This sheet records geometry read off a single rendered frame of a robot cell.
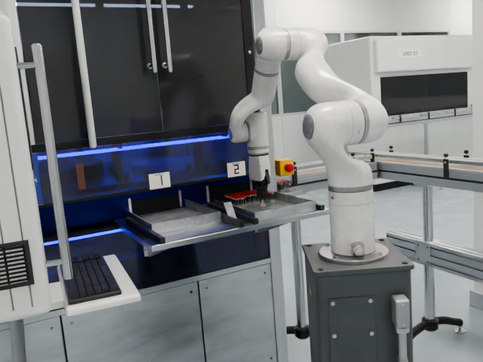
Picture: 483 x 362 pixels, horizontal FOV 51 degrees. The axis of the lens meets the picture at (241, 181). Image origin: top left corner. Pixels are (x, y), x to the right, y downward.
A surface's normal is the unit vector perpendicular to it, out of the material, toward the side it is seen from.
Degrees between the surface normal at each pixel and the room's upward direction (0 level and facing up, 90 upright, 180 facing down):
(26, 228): 90
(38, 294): 90
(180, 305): 90
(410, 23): 90
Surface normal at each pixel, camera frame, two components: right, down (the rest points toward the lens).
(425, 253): -0.88, 0.14
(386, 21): 0.47, 0.11
